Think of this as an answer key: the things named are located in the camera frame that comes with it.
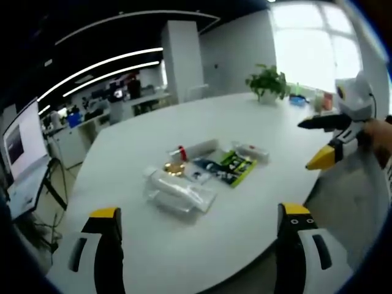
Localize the gold-lid skincare jar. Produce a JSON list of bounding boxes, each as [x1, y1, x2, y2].
[[163, 161, 187, 179]]

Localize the person's grey clothing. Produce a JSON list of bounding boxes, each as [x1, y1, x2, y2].
[[301, 143, 392, 270]]

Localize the grey square pillar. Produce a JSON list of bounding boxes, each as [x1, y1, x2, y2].
[[160, 20, 205, 104]]

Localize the dark blue skincare packet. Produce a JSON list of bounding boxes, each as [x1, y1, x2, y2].
[[191, 156, 235, 185]]

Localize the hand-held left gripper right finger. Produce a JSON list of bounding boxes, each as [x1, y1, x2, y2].
[[273, 202, 353, 294]]

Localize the small orange and green bottles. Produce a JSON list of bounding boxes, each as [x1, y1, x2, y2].
[[312, 90, 335, 113]]

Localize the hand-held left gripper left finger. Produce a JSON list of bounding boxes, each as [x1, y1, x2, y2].
[[45, 207, 126, 294]]

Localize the blue storage bin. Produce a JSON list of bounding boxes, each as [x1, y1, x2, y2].
[[66, 111, 85, 129]]

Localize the green and black skincare packet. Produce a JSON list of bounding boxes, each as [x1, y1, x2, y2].
[[219, 149, 258, 189]]

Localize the green potted plant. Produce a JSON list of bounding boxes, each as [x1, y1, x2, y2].
[[244, 63, 292, 105]]

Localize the clear plastic bags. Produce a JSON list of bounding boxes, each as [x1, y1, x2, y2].
[[141, 165, 217, 222]]

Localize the computer monitor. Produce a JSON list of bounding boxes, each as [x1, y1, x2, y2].
[[2, 97, 50, 182]]

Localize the person's right hand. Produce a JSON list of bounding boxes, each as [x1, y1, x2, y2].
[[360, 115, 392, 169]]

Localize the blue object on table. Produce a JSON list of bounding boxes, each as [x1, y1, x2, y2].
[[288, 93, 309, 107]]

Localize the black-legged side desk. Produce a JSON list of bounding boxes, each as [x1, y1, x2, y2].
[[6, 157, 69, 221]]

